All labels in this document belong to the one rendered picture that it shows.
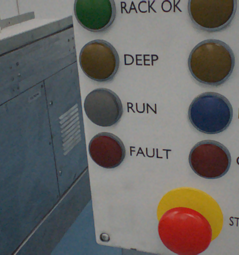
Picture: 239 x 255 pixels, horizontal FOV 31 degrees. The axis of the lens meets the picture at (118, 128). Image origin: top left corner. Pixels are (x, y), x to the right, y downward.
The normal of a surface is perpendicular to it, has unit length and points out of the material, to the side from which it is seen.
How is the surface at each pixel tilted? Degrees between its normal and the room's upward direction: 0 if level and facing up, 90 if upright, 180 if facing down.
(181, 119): 90
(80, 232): 0
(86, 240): 0
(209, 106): 87
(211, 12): 93
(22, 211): 89
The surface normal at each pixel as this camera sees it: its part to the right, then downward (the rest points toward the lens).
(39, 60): 0.94, 0.07
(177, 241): -0.38, 0.43
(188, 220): -0.22, -0.03
